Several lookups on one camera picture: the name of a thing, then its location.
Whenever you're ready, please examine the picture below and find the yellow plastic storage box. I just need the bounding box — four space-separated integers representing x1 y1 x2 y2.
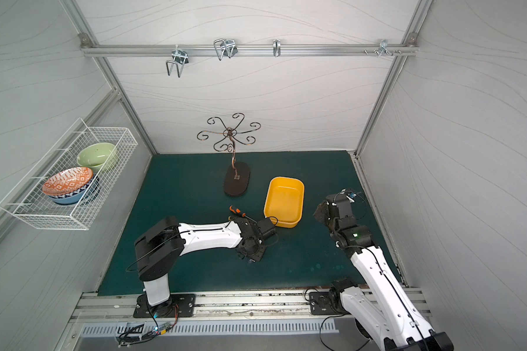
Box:
263 176 304 228

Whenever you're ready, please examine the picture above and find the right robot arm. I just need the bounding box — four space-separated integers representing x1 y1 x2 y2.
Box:
313 190 455 350

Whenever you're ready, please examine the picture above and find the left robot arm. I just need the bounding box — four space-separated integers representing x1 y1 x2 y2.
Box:
134 216 276 307

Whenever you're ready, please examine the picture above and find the orange black stubby screwdriver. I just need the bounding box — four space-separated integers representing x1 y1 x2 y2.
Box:
229 206 253 220

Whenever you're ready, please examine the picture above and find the copper scroll hook stand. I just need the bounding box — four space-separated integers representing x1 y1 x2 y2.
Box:
196 112 261 197

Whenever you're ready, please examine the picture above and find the metal peg hook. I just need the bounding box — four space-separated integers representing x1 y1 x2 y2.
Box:
363 39 402 57

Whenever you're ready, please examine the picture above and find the blue bowl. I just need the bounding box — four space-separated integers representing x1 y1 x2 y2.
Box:
48 178 100 206

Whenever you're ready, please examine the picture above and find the small metal hook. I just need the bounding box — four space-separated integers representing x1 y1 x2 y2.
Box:
272 39 281 57

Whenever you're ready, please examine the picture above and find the green ceramic bowl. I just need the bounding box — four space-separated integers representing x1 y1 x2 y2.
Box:
76 143 119 174

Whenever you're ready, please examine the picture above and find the orange patterned bowl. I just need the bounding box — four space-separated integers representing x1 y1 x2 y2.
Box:
42 167 94 196

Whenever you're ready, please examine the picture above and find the metal loop hook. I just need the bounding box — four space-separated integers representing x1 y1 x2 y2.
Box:
213 39 238 61

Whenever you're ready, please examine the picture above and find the metal double hook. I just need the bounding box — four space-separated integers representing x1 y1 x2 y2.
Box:
166 46 189 78

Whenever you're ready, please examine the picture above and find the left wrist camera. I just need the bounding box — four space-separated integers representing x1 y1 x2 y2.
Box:
256 217 276 241

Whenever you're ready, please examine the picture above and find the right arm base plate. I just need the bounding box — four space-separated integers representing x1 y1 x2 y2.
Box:
305 290 347 316

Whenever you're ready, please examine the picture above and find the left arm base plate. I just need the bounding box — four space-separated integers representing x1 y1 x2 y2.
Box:
133 293 196 319

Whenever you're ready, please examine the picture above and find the black cable bundle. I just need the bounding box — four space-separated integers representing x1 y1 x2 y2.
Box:
115 302 181 348

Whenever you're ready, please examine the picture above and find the white wire wall basket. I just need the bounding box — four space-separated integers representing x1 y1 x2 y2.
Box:
0 119 138 230

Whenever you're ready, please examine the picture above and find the aluminium wall rail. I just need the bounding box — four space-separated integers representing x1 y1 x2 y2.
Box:
81 42 420 58

